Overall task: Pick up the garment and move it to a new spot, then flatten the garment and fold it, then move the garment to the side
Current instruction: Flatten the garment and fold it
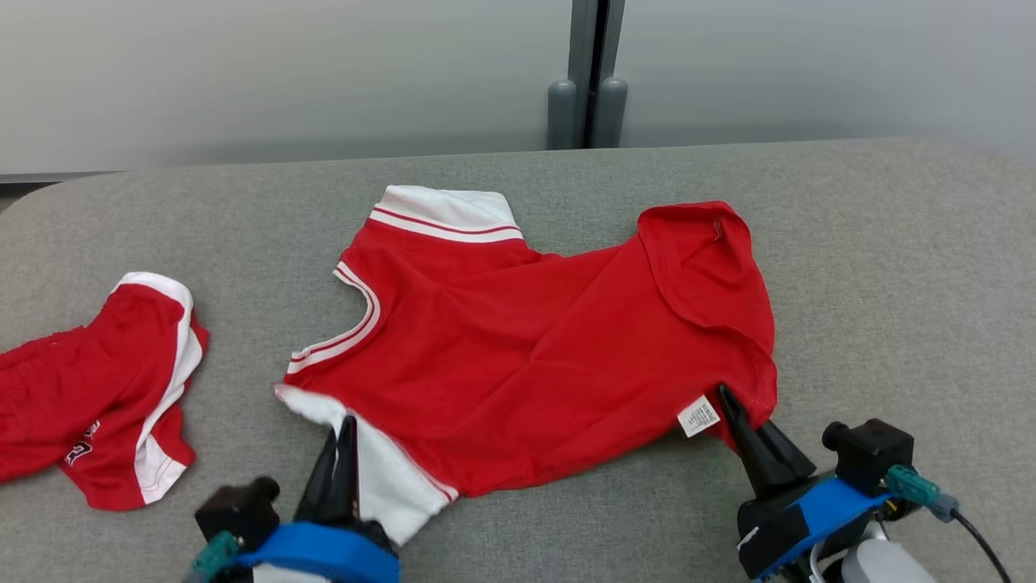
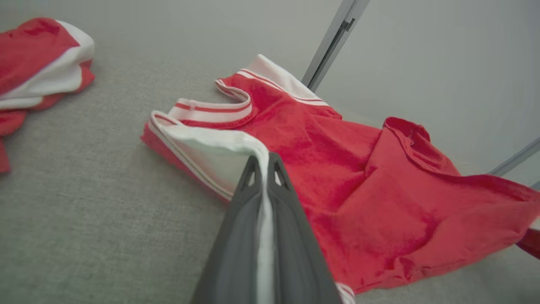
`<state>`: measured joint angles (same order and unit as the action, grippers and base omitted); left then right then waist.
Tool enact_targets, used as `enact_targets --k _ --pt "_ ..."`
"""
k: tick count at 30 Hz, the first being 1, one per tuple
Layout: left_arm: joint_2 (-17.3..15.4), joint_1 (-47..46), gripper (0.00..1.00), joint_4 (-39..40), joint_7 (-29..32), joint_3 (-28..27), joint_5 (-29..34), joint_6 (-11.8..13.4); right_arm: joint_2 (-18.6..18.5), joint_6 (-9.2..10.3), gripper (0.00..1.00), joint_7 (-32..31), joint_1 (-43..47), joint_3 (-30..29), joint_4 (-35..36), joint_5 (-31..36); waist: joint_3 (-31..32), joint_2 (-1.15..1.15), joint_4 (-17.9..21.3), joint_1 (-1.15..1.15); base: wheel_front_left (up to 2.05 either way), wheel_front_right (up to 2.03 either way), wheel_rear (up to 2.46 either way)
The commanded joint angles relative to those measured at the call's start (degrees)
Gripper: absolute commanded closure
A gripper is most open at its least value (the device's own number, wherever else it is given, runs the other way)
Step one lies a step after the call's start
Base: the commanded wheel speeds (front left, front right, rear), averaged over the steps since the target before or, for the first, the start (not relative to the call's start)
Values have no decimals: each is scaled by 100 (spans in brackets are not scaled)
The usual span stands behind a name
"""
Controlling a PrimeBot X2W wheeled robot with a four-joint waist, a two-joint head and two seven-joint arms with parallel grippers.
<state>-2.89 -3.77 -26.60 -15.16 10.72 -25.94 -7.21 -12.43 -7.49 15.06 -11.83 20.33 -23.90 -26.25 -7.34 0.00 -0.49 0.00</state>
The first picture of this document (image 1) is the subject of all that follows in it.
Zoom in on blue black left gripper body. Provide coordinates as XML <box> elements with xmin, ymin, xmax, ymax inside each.
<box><xmin>233</xmin><ymin>518</ymin><xmax>402</xmax><ymax>583</ymax></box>

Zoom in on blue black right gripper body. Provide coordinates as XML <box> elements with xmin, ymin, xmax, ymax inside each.
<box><xmin>736</xmin><ymin>473</ymin><xmax>893</xmax><ymax>583</ymax></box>

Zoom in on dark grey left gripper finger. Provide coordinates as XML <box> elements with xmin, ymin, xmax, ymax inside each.
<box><xmin>330</xmin><ymin>415</ymin><xmax>363</xmax><ymax>523</ymax></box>
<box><xmin>293</xmin><ymin>428</ymin><xmax>338</xmax><ymax>523</ymax></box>

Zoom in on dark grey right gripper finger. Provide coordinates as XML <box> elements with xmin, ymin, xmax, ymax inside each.
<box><xmin>716</xmin><ymin>383</ymin><xmax>792</xmax><ymax>499</ymax></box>
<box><xmin>758</xmin><ymin>419</ymin><xmax>817</xmax><ymax>481</ymax></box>

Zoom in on red jersey with number print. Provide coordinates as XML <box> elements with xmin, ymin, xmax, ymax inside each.
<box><xmin>273</xmin><ymin>184</ymin><xmax>779</xmax><ymax>548</ymax></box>

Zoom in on red shorts with white stripes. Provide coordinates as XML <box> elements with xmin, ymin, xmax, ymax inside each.
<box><xmin>0</xmin><ymin>270</ymin><xmax>210</xmax><ymax>512</ymax></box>

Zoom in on teal-plug left camera cable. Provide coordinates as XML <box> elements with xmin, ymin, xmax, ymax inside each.
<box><xmin>183</xmin><ymin>530</ymin><xmax>244</xmax><ymax>583</ymax></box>

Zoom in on teal-plug camera cable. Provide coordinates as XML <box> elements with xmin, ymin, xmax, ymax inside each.
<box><xmin>183</xmin><ymin>530</ymin><xmax>244</xmax><ymax>583</ymax></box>
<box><xmin>885</xmin><ymin>463</ymin><xmax>1014</xmax><ymax>583</ymax></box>

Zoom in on teal-plug right camera cable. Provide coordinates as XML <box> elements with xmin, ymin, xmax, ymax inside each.
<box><xmin>885</xmin><ymin>463</ymin><xmax>1014</xmax><ymax>583</ymax></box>

